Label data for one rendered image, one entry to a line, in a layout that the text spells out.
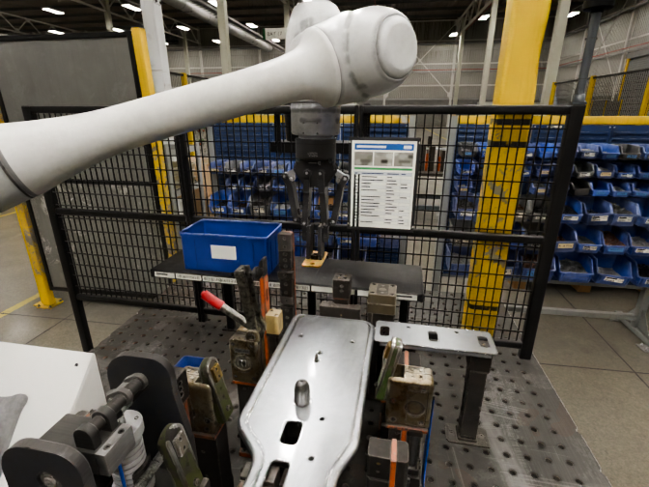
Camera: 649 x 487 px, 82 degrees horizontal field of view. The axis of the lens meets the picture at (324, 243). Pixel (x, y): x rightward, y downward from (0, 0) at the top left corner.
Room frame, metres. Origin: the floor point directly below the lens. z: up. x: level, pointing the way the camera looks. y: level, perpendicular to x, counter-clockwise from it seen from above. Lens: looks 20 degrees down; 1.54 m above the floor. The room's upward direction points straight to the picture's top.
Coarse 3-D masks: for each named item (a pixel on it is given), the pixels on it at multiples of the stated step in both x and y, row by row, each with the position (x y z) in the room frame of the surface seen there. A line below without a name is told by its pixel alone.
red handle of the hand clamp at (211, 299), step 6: (204, 294) 0.76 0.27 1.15; (210, 294) 0.76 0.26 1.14; (204, 300) 0.76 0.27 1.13; (210, 300) 0.75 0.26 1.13; (216, 300) 0.76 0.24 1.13; (216, 306) 0.75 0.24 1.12; (222, 306) 0.75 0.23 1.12; (228, 306) 0.76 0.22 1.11; (228, 312) 0.75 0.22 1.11; (234, 312) 0.75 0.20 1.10; (234, 318) 0.74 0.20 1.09; (240, 318) 0.74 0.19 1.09; (240, 324) 0.74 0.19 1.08
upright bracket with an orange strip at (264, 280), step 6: (264, 258) 0.84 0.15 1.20; (264, 264) 0.83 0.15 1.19; (264, 270) 0.83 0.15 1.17; (264, 276) 0.83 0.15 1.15; (264, 282) 0.83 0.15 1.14; (264, 288) 0.83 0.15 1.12; (264, 294) 0.83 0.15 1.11; (264, 300) 0.83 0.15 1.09; (264, 306) 0.83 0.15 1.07; (264, 312) 0.83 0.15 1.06; (264, 318) 0.83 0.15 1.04
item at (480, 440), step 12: (468, 360) 0.78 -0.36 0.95; (480, 360) 0.76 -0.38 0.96; (468, 372) 0.78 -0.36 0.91; (480, 372) 0.77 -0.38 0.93; (468, 384) 0.77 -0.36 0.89; (480, 384) 0.77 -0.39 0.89; (468, 396) 0.77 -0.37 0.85; (480, 396) 0.77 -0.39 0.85; (468, 408) 0.77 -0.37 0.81; (480, 408) 0.77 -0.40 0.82; (468, 420) 0.77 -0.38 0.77; (456, 432) 0.80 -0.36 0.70; (468, 432) 0.77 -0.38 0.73; (480, 432) 0.80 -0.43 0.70; (468, 444) 0.76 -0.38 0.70; (480, 444) 0.75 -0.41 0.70
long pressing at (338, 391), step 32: (320, 320) 0.89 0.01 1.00; (352, 320) 0.89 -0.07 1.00; (288, 352) 0.75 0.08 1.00; (352, 352) 0.75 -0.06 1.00; (288, 384) 0.64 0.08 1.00; (320, 384) 0.64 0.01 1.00; (352, 384) 0.64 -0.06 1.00; (256, 416) 0.55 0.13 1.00; (288, 416) 0.55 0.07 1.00; (320, 416) 0.55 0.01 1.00; (352, 416) 0.55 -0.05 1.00; (256, 448) 0.48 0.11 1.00; (288, 448) 0.48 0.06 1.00; (320, 448) 0.48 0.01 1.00; (352, 448) 0.48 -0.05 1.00; (256, 480) 0.42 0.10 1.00; (288, 480) 0.42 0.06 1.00; (320, 480) 0.42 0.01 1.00
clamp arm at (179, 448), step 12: (168, 432) 0.41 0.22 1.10; (180, 432) 0.43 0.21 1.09; (168, 444) 0.40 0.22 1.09; (180, 444) 0.41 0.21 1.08; (168, 456) 0.40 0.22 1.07; (180, 456) 0.41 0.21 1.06; (192, 456) 0.43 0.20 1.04; (168, 468) 0.41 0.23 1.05; (180, 468) 0.40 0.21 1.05; (192, 468) 0.42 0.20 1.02; (180, 480) 0.40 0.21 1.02; (192, 480) 0.41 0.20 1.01
